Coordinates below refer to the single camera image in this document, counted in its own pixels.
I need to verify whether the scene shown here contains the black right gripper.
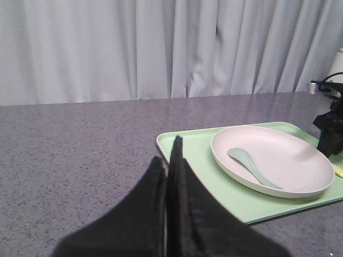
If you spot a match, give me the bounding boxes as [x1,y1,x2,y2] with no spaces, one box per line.
[313,96,342,158]

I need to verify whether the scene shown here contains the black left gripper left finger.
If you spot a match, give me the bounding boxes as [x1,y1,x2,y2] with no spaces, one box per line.
[52,157,167,256]

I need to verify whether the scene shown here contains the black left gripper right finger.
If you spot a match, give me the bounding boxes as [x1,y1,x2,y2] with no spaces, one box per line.
[166,135,271,257]

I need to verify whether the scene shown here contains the yellow plastic fork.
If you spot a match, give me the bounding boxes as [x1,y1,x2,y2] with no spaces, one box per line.
[332,164,343,178]

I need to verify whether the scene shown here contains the beige round plate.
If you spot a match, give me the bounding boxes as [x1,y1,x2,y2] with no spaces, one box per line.
[211,125,335,198]

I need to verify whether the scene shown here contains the silver power strip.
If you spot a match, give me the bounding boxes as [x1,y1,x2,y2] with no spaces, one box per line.
[307,80,342,98]

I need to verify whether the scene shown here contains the sage green spoon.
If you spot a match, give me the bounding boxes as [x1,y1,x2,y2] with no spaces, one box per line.
[227,148,283,190]

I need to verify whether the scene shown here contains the white pleated curtain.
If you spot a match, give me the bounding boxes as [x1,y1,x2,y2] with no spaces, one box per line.
[1,1,342,105]

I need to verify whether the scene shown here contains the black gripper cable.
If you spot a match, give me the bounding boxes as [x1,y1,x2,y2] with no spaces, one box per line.
[318,71,343,92]

